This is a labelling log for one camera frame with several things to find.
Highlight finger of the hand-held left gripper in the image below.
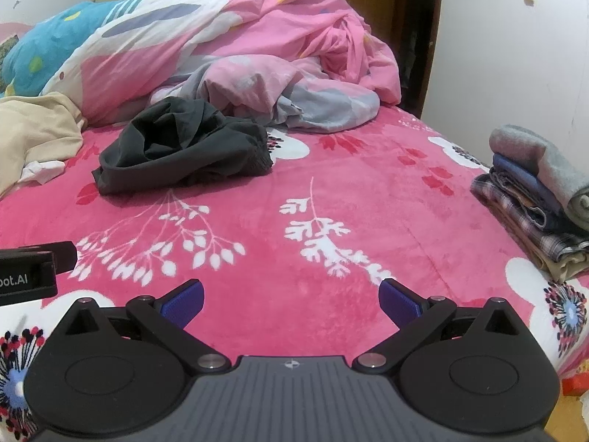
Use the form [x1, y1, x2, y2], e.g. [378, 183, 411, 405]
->
[0, 241, 77, 273]

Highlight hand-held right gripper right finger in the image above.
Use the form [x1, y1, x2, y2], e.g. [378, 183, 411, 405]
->
[352, 277, 535, 375]

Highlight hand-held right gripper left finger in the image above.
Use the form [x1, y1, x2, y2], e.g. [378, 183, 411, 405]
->
[48, 279, 231, 373]

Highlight dark grey pants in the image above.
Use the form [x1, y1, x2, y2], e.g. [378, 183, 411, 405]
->
[91, 96, 275, 195]

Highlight white cloth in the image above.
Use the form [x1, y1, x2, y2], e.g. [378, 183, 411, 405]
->
[18, 160, 66, 186]

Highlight pink floral fleece blanket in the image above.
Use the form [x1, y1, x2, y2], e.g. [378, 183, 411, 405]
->
[0, 104, 589, 442]

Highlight plaid folded shirt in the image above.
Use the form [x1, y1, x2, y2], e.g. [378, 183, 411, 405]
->
[470, 174, 589, 263]

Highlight blue folded jeans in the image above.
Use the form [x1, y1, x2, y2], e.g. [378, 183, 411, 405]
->
[492, 153, 578, 233]

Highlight beige folded garment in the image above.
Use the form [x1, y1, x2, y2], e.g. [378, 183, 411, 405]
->
[529, 249, 589, 285]

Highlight orange red object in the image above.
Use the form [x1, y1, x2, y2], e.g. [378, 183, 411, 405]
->
[558, 372, 589, 397]

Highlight grey folded sweater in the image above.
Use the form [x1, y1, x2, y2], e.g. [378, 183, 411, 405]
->
[489, 124, 589, 227]

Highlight green patterned cushion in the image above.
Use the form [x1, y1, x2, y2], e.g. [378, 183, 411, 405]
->
[0, 34, 20, 64]

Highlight blue dotted pillow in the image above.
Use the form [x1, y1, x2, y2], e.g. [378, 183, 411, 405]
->
[1, 1, 126, 97]

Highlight pink patterned quilt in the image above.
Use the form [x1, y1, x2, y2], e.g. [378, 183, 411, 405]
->
[43, 0, 402, 133]

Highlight brown wooden door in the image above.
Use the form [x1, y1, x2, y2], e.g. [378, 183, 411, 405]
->
[335, 0, 445, 120]

